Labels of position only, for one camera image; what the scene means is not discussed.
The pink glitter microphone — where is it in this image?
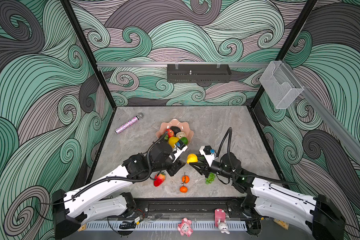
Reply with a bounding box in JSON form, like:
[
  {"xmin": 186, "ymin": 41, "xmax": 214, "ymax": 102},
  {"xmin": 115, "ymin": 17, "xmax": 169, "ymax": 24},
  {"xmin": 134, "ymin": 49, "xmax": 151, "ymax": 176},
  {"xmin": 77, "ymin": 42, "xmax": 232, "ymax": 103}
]
[{"xmin": 115, "ymin": 113, "xmax": 144, "ymax": 134}]

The pink and white bunny toy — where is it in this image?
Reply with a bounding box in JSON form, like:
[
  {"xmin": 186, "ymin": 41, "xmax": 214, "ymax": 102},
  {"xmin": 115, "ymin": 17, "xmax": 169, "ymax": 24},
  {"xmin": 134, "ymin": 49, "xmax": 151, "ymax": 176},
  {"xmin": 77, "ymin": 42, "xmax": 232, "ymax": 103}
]
[{"xmin": 215, "ymin": 209, "xmax": 230, "ymax": 235}]

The yellow label tag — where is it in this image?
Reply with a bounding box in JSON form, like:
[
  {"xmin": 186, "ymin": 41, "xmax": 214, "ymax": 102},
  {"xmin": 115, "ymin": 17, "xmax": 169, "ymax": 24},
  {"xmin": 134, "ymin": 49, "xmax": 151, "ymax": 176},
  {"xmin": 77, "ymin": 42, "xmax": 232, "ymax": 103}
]
[
  {"xmin": 78, "ymin": 224, "xmax": 87, "ymax": 232},
  {"xmin": 273, "ymin": 219, "xmax": 289, "ymax": 230}
]

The grey aluminium rail right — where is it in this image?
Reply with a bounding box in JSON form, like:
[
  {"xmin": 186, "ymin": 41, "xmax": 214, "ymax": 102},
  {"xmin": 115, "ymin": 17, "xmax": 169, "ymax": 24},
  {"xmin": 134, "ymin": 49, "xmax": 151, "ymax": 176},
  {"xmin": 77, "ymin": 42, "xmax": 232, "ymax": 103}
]
[{"xmin": 284, "ymin": 63, "xmax": 360, "ymax": 165}]

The beige fake pear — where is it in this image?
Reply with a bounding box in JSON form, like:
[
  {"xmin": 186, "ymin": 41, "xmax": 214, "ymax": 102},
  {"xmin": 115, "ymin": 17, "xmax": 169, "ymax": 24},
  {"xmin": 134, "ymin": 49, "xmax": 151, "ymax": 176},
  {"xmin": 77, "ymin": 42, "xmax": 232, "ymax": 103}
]
[{"xmin": 176, "ymin": 132, "xmax": 187, "ymax": 139}]

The orange fake tangerine upper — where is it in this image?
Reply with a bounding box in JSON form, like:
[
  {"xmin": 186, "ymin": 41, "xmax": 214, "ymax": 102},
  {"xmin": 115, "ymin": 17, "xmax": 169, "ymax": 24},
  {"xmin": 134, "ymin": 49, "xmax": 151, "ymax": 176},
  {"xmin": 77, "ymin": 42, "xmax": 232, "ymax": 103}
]
[{"xmin": 182, "ymin": 174, "xmax": 190, "ymax": 184}]

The dark fake avocado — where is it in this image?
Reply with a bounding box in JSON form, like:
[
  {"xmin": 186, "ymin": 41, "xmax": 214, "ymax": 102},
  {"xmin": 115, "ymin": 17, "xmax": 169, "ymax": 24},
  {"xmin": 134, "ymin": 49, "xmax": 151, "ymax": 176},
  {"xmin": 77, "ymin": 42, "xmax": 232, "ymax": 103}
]
[{"xmin": 170, "ymin": 126, "xmax": 182, "ymax": 135}]

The yellow fake pear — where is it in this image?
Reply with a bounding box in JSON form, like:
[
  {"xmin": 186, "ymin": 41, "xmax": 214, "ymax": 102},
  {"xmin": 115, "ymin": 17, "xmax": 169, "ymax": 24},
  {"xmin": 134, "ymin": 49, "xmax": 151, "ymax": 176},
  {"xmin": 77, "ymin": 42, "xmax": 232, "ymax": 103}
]
[{"xmin": 187, "ymin": 154, "xmax": 198, "ymax": 164}]

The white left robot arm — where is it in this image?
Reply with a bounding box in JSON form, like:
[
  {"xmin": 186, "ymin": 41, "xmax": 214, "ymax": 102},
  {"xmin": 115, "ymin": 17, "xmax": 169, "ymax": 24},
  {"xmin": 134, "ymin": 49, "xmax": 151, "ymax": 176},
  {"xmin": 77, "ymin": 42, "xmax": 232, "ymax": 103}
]
[{"xmin": 51, "ymin": 133, "xmax": 189, "ymax": 240}]

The grey aluminium rail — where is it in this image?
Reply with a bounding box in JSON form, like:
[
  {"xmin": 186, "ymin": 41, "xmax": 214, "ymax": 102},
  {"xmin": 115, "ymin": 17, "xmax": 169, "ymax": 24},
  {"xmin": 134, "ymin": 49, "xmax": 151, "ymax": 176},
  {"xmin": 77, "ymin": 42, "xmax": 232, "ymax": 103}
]
[
  {"xmin": 96, "ymin": 61, "xmax": 270, "ymax": 69},
  {"xmin": 284, "ymin": 63, "xmax": 360, "ymax": 165}
]

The white slotted cable duct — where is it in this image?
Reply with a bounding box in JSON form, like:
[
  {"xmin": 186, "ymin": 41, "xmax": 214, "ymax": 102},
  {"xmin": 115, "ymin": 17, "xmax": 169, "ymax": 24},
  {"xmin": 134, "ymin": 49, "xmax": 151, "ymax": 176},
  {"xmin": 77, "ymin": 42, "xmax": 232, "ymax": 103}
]
[{"xmin": 86, "ymin": 220, "xmax": 247, "ymax": 232}]

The pink toy figure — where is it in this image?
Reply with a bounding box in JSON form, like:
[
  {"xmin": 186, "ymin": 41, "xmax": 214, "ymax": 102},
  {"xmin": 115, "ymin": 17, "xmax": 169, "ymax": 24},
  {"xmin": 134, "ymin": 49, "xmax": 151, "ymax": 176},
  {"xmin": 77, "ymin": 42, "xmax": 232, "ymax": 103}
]
[{"xmin": 177, "ymin": 218, "xmax": 193, "ymax": 237}]

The green fake lime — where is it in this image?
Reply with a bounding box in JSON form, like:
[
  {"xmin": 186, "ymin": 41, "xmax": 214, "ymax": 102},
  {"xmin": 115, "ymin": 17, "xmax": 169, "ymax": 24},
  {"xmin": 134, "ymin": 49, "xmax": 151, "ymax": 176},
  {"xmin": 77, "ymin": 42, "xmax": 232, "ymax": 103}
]
[{"xmin": 180, "ymin": 137, "xmax": 189, "ymax": 145}]

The green fake grape bunch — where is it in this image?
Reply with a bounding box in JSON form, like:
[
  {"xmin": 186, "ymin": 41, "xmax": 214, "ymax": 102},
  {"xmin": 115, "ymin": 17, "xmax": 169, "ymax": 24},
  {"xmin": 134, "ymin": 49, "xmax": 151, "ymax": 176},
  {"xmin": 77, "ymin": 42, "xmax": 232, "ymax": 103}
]
[{"xmin": 206, "ymin": 173, "xmax": 216, "ymax": 185}]

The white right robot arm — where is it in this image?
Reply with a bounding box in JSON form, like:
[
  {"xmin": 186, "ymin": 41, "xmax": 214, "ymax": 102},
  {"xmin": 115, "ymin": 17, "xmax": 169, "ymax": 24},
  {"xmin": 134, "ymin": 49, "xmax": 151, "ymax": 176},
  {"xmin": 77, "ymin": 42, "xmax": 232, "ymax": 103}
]
[{"xmin": 187, "ymin": 146, "xmax": 346, "ymax": 240}]

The yellow fake lemon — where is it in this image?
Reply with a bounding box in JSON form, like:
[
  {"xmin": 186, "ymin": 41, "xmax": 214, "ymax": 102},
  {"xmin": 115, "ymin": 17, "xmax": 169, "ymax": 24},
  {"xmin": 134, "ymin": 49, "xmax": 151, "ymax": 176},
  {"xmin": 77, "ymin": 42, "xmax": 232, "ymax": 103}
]
[{"xmin": 168, "ymin": 137, "xmax": 180, "ymax": 149}]

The grey aluminium rail back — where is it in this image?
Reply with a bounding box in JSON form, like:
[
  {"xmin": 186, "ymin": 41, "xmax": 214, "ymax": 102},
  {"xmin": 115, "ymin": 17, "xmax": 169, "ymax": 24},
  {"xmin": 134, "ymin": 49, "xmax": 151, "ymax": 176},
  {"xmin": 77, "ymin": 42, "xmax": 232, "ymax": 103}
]
[{"xmin": 96, "ymin": 61, "xmax": 270, "ymax": 69}]

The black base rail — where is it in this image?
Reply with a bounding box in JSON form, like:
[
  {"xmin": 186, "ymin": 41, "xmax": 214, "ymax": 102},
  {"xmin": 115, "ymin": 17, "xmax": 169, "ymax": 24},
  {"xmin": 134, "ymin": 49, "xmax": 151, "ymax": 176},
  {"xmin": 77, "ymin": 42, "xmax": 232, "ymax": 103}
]
[{"xmin": 135, "ymin": 197, "xmax": 250, "ymax": 220}]

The red fake strawberry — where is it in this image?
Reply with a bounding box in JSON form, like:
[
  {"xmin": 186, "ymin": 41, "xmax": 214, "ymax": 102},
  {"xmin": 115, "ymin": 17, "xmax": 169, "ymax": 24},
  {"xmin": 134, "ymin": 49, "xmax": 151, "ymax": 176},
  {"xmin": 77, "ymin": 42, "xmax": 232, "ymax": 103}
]
[{"xmin": 154, "ymin": 173, "xmax": 166, "ymax": 187}]

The black corner frame post right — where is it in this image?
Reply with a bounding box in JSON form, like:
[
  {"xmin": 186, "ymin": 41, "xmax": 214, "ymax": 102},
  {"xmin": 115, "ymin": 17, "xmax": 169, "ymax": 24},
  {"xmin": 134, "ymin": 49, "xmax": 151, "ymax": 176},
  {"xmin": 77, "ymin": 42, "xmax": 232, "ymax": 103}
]
[{"xmin": 249, "ymin": 0, "xmax": 317, "ymax": 111}]

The orange fake tangerine lower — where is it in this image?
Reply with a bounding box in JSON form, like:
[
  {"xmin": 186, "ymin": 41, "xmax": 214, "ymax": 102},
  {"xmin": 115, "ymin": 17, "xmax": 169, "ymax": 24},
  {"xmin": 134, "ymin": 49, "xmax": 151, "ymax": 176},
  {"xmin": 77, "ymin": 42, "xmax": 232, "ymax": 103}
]
[{"xmin": 179, "ymin": 186, "xmax": 188, "ymax": 193}]

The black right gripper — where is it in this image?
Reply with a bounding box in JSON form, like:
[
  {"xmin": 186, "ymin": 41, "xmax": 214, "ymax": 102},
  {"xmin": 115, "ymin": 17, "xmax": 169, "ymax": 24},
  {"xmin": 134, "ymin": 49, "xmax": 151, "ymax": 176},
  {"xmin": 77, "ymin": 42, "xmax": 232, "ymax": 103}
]
[{"xmin": 190, "ymin": 153, "xmax": 236, "ymax": 182}]

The orange fake tangerine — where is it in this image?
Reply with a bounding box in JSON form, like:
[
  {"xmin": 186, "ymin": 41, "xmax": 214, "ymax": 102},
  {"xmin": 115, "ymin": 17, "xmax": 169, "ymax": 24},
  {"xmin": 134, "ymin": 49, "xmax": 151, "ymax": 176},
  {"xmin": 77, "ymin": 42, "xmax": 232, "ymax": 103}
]
[
  {"xmin": 182, "ymin": 174, "xmax": 190, "ymax": 184},
  {"xmin": 179, "ymin": 186, "xmax": 188, "ymax": 193}
]

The yellow label tag right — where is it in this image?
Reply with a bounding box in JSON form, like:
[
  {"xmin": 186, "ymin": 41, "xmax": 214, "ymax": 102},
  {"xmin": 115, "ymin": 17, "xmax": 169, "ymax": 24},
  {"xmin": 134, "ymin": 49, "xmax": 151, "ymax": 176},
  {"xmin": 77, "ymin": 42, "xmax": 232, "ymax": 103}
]
[{"xmin": 273, "ymin": 219, "xmax": 289, "ymax": 230}]

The red fake apple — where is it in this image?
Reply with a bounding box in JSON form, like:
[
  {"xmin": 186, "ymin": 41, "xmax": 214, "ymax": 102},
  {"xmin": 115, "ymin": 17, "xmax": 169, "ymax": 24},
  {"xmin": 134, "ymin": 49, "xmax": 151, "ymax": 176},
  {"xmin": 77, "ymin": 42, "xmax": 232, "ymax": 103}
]
[{"xmin": 166, "ymin": 129, "xmax": 175, "ymax": 138}]

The yellow label tag left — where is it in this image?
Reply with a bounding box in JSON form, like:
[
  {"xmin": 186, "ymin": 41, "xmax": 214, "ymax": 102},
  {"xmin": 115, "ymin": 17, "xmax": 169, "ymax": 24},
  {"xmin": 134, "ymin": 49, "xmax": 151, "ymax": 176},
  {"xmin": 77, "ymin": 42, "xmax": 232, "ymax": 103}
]
[{"xmin": 78, "ymin": 224, "xmax": 87, "ymax": 232}]

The clear plastic wall box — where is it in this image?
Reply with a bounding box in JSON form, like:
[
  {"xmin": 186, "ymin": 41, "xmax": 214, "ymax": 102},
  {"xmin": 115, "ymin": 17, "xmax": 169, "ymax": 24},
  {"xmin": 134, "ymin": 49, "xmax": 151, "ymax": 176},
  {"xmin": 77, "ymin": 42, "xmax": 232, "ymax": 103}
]
[{"xmin": 260, "ymin": 61, "xmax": 304, "ymax": 110}]

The black corner frame post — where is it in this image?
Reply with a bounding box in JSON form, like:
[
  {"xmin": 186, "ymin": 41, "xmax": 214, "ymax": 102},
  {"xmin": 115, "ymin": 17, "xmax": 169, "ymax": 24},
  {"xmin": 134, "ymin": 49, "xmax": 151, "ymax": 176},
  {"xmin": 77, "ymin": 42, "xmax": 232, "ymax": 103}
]
[
  {"xmin": 60, "ymin": 0, "xmax": 117, "ymax": 111},
  {"xmin": 249, "ymin": 0, "xmax": 317, "ymax": 111}
]

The pink scalloped fruit bowl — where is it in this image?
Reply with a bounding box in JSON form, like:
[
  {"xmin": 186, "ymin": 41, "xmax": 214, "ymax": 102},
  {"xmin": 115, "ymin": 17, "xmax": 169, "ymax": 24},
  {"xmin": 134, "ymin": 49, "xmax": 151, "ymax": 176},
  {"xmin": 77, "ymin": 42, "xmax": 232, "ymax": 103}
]
[{"xmin": 156, "ymin": 119, "xmax": 194, "ymax": 144}]

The black corner frame post left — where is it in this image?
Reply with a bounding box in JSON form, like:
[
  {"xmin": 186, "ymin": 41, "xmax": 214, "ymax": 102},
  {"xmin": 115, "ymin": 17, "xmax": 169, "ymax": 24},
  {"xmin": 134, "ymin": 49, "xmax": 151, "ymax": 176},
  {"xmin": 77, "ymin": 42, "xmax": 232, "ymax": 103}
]
[{"xmin": 60, "ymin": 0, "xmax": 117, "ymax": 111}]

